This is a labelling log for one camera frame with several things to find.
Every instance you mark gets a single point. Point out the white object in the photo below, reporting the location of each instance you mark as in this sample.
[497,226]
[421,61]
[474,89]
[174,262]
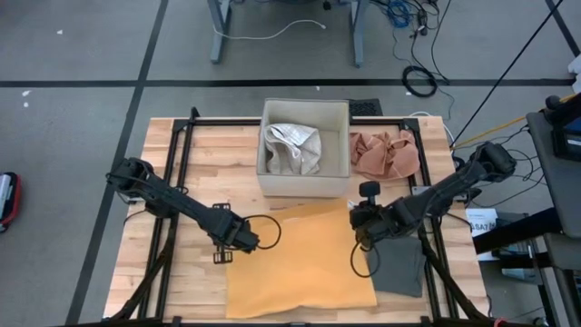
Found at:
[576,68]

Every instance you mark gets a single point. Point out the red and black bag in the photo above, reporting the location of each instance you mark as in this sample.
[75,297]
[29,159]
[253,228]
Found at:
[6,195]

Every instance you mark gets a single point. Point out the red clamp knob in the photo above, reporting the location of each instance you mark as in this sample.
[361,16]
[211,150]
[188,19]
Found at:
[500,322]

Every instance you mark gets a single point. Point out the black power adapter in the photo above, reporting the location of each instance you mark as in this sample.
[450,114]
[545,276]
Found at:
[423,20]

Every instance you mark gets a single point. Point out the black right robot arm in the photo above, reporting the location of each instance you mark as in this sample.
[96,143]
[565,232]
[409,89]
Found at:
[454,181]

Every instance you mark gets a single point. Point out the white printed paper label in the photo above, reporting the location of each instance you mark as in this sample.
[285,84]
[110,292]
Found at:
[483,224]

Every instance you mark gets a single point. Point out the beige fabric storage box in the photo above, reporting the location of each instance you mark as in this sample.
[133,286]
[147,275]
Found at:
[336,145]

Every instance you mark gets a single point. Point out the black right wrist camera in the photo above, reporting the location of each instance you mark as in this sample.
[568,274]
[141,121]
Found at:
[368,188]

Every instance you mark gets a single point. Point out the salmon pink towel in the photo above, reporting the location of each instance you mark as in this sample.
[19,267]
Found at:
[386,156]

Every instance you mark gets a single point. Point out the grey side cart top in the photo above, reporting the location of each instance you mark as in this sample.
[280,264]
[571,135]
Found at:
[558,181]

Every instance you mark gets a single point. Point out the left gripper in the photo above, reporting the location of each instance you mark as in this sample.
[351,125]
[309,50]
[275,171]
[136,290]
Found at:
[236,234]

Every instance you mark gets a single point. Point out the grey metal stand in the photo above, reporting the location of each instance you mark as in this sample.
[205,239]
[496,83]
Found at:
[563,247]

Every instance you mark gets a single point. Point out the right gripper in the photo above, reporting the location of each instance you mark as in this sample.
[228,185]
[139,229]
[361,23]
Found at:
[379,222]

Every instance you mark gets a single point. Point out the grey desk leg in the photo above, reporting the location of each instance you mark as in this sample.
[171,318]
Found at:
[358,45]
[219,41]

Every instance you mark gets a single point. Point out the black cart beam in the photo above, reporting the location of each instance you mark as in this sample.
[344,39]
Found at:
[517,231]

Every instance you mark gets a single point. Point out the white plaid towel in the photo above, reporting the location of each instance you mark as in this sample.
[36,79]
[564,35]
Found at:
[290,150]

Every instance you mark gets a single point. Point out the black metal table frame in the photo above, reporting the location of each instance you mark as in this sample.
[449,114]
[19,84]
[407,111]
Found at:
[218,121]

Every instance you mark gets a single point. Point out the long straight black pole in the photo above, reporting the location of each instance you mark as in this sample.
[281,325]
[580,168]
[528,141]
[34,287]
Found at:
[499,83]

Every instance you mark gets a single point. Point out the mustard yellow towel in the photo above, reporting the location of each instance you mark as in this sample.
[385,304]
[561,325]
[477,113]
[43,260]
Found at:
[299,263]

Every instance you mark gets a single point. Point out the black perforated floor mat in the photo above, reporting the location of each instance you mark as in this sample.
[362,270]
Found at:
[365,108]

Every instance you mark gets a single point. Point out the grey metal base plate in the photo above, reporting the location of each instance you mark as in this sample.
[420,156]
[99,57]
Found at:
[415,190]

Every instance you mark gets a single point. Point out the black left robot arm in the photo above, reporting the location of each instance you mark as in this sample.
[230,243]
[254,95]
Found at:
[181,204]

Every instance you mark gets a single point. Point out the dark grey waffle towel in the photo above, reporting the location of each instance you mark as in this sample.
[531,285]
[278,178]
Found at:
[399,268]

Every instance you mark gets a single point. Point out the black device on cart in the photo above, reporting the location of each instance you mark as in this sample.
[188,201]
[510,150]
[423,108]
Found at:
[567,136]

